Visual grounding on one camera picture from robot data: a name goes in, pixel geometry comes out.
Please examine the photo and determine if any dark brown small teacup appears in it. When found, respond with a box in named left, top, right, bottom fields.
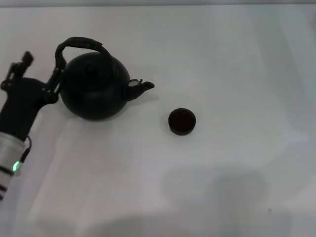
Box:
left=168, top=108, right=197, bottom=136

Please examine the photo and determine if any black round teapot with handle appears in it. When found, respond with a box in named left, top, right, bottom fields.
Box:
left=54, top=37, right=156, bottom=121

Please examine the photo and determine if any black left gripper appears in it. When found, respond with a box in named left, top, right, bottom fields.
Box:
left=0, top=51, right=65, bottom=142

